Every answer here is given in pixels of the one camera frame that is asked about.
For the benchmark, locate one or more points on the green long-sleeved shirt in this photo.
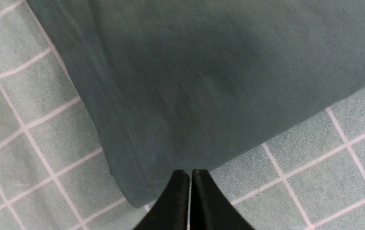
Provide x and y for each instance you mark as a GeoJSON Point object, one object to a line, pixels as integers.
{"type": "Point", "coordinates": [192, 84]}

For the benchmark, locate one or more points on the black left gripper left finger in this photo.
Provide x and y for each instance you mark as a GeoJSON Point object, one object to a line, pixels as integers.
{"type": "Point", "coordinates": [170, 212]}

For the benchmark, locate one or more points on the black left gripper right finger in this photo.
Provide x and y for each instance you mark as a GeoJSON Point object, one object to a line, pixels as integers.
{"type": "Point", "coordinates": [210, 210]}

